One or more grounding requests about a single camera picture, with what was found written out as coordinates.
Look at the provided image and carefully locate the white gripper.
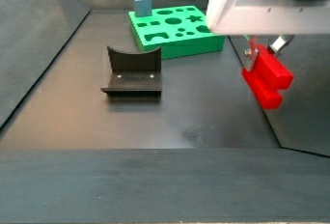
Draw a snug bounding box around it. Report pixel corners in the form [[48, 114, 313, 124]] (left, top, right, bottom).
[[206, 0, 330, 71]]

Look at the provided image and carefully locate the red double-square block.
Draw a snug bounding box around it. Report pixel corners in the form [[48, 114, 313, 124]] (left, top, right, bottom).
[[241, 40, 294, 109]]

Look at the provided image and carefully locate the green foam shape board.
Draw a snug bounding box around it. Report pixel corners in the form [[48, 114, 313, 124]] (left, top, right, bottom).
[[128, 6, 225, 59]]

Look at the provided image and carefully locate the black curved holder stand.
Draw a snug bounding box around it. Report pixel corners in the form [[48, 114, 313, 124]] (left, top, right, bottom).
[[100, 46, 163, 95]]

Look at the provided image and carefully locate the blue rectangular block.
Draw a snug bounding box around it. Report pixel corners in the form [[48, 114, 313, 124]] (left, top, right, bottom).
[[134, 0, 152, 17]]

